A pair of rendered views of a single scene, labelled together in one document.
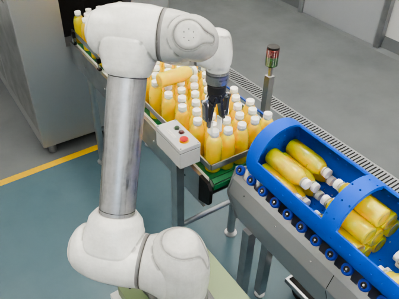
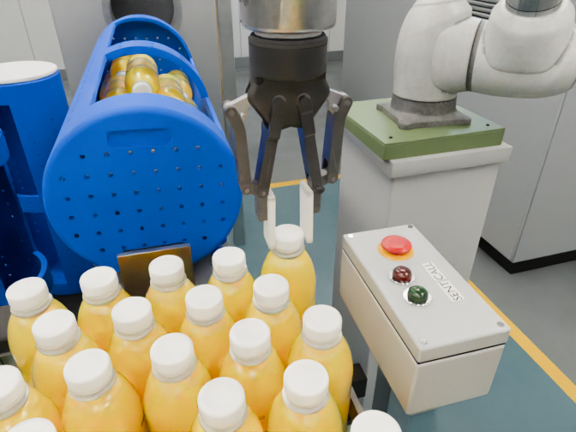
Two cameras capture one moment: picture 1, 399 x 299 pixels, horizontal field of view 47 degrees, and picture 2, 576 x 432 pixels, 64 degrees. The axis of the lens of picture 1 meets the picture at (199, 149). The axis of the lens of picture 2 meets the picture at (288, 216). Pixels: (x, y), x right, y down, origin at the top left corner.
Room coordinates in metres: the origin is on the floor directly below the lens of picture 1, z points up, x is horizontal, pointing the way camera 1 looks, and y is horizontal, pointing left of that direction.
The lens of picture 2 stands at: (1.95, 0.09, 1.43)
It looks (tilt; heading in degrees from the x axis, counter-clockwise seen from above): 32 degrees down; 199
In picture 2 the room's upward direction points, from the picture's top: straight up
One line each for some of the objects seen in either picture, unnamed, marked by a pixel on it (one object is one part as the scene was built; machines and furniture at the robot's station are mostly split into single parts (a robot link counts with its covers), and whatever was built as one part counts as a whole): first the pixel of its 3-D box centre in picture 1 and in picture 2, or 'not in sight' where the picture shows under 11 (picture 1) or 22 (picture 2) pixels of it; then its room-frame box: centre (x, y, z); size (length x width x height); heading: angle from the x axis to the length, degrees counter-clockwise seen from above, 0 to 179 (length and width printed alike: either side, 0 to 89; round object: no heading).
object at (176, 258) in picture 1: (177, 264); (435, 46); (0.78, 0.05, 1.21); 0.18 x 0.16 x 0.22; 80
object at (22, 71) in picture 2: not in sight; (13, 71); (0.75, -1.31, 1.03); 0.28 x 0.28 x 0.01
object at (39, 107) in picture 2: not in sight; (48, 187); (0.75, -1.31, 0.59); 0.28 x 0.28 x 0.88
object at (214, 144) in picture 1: (213, 150); (288, 302); (1.52, -0.06, 1.01); 0.07 x 0.07 x 0.19
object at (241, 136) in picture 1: (240, 143); (177, 333); (1.60, -0.18, 1.00); 0.07 x 0.07 x 0.19
